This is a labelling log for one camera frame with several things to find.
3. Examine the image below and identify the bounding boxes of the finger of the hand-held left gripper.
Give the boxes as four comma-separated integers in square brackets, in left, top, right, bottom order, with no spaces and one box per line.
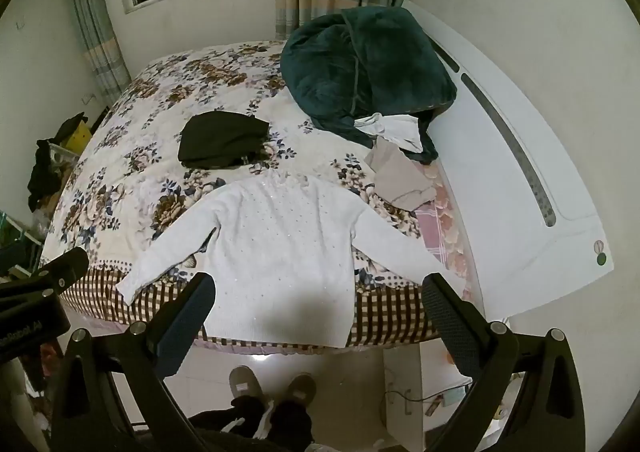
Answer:
[0,247,91,303]

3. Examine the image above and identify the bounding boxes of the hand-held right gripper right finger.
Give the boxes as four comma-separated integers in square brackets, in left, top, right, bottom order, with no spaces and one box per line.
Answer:
[422,273,588,452]

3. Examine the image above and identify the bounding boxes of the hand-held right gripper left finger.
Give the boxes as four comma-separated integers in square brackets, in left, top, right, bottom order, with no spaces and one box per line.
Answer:
[50,272,217,452]

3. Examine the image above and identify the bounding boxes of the white knit sweater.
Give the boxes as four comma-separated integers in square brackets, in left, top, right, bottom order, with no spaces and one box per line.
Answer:
[116,171,473,349]

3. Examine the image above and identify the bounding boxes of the pile of dark clothes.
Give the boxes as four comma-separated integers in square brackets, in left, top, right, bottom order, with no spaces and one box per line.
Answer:
[27,112,91,213]

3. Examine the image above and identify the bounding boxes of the white bedside cabinet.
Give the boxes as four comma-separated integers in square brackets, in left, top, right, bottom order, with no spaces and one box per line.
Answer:
[382,337,506,443]

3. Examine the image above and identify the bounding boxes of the grey slipper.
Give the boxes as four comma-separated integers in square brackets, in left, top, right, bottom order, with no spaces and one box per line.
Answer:
[229,366,271,405]
[285,373,317,408]

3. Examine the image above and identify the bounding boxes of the pink floral pillow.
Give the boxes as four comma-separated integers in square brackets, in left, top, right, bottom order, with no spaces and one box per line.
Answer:
[415,177,473,303]

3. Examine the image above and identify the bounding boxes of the black pants with white stripe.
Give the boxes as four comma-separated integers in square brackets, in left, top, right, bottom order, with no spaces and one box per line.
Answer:
[190,394,313,452]

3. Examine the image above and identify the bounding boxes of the yellow box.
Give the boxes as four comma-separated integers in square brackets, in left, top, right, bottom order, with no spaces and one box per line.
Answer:
[62,124,93,158]

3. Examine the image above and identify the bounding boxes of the white headboard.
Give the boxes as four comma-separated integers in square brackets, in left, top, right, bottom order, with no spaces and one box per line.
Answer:
[400,0,616,328]

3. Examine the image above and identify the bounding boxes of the beige cloth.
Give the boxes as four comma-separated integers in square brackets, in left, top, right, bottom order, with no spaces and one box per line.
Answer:
[364,138,437,212]

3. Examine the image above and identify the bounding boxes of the floral bedspread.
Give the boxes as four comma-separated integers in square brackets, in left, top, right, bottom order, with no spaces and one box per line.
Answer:
[42,39,473,350]

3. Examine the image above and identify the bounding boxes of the black garment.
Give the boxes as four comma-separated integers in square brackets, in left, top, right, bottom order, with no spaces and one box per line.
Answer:
[177,111,271,170]

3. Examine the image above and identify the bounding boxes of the white grey cloth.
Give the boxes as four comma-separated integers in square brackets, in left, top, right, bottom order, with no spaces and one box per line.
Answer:
[354,113,425,154]

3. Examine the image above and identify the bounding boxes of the narrow grey-green curtain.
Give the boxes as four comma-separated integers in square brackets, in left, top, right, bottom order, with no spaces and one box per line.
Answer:
[60,0,132,105]

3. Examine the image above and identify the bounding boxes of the dark green plush blanket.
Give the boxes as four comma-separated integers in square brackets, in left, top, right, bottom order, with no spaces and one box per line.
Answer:
[280,6,458,164]

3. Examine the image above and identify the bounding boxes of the thin cable on cabinet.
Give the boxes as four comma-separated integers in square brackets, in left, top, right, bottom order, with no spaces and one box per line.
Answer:
[382,377,471,405]

